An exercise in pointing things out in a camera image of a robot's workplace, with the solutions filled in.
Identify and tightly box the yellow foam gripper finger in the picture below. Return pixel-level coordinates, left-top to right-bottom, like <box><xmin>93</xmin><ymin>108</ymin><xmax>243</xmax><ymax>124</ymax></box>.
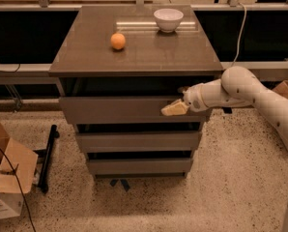
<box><xmin>161</xmin><ymin>99</ymin><xmax>189</xmax><ymax>116</ymax></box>

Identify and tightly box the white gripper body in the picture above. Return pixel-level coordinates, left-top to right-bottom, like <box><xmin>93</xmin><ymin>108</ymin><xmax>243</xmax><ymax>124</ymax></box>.
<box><xmin>178</xmin><ymin>84</ymin><xmax>208</xmax><ymax>112</ymax></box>

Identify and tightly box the grey top drawer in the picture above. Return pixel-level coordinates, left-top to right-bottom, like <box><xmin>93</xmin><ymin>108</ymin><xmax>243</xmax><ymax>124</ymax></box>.
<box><xmin>59</xmin><ymin>96</ymin><xmax>212</xmax><ymax>125</ymax></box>

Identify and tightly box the grey drawer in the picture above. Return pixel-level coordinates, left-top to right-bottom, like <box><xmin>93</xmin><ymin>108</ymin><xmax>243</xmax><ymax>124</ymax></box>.
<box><xmin>59</xmin><ymin>96</ymin><xmax>212</xmax><ymax>125</ymax></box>
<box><xmin>75</xmin><ymin>131</ymin><xmax>202</xmax><ymax>153</ymax></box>
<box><xmin>87</xmin><ymin>159</ymin><xmax>193</xmax><ymax>175</ymax></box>

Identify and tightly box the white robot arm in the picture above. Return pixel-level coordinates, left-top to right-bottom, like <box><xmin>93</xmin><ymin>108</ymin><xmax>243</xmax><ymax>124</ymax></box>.
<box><xmin>162</xmin><ymin>67</ymin><xmax>288</xmax><ymax>232</ymax></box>

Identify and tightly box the grey drawer cabinet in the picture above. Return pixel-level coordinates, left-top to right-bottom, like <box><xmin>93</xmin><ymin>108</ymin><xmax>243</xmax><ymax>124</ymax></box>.
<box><xmin>49</xmin><ymin>5</ymin><xmax>222</xmax><ymax>178</ymax></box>

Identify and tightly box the grey middle drawer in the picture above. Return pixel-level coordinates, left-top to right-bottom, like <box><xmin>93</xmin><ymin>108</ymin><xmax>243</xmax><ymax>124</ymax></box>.
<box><xmin>75</xmin><ymin>131</ymin><xmax>202</xmax><ymax>153</ymax></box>

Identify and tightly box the grey bottom drawer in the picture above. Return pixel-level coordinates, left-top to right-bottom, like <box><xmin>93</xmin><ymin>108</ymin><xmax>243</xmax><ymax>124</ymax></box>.
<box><xmin>87</xmin><ymin>159</ymin><xmax>193</xmax><ymax>175</ymax></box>

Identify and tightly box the open cardboard box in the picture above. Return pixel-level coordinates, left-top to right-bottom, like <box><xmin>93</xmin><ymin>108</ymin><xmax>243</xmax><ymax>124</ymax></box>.
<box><xmin>0</xmin><ymin>123</ymin><xmax>38</xmax><ymax>219</ymax></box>

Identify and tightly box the white bowl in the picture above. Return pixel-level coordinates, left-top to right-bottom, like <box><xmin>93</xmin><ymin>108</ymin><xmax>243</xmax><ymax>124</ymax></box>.
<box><xmin>154</xmin><ymin>8</ymin><xmax>184</xmax><ymax>33</ymax></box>

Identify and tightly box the orange fruit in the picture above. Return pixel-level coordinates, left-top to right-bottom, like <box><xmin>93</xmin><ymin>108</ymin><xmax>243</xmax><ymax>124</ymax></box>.
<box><xmin>110</xmin><ymin>33</ymin><xmax>126</xmax><ymax>50</ymax></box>

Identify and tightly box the black metal stand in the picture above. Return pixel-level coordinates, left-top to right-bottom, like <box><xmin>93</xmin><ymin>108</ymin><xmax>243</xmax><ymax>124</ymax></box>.
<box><xmin>35</xmin><ymin>125</ymin><xmax>60</xmax><ymax>193</ymax></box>

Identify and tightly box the white cable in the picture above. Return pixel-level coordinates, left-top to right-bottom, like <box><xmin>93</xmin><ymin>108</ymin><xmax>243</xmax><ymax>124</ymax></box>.
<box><xmin>231</xmin><ymin>3</ymin><xmax>248</xmax><ymax>66</ymax></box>

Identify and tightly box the black cable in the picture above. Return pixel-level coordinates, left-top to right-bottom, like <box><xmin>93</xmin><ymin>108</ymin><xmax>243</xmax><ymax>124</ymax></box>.
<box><xmin>0</xmin><ymin>136</ymin><xmax>38</xmax><ymax>232</ymax></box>

